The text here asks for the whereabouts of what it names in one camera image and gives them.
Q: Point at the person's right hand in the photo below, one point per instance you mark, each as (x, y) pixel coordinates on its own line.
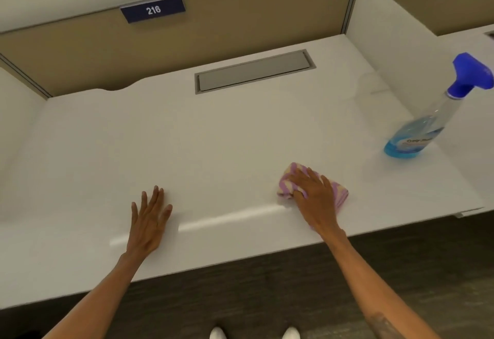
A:
(318, 207)

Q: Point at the person's left hand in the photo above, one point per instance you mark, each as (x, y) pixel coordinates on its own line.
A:
(148, 230)

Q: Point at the person's left thumb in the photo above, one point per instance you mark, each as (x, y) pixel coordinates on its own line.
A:
(166, 215)

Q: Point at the person's left little finger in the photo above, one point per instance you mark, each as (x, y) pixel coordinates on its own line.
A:
(134, 213)

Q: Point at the person's right thumb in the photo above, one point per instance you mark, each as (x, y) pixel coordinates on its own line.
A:
(298, 194)

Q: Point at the person's left middle finger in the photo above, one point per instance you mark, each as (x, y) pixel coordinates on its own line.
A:
(154, 200)

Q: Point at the person's right middle finger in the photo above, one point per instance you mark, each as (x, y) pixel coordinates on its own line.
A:
(313, 177)

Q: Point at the pink and yellow cleaning cloth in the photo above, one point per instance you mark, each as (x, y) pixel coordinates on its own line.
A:
(287, 182)

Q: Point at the person's left forearm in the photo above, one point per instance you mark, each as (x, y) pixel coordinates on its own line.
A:
(96, 300)

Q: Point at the person's right forearm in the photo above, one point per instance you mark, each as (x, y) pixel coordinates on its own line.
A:
(370, 288)

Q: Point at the clear spray bottle blue liquid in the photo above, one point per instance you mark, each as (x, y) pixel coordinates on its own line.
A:
(420, 130)

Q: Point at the person's white left shoe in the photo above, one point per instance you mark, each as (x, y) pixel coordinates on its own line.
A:
(217, 333)

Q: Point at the person's white shoe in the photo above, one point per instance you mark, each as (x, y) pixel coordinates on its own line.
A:
(217, 333)
(290, 333)

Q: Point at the person's white right shoe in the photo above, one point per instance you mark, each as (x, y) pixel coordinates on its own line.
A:
(290, 333)

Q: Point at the white desk side divider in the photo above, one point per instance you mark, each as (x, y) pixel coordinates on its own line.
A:
(17, 119)
(393, 49)

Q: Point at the dark blue number sign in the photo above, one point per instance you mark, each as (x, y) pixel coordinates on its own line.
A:
(153, 9)

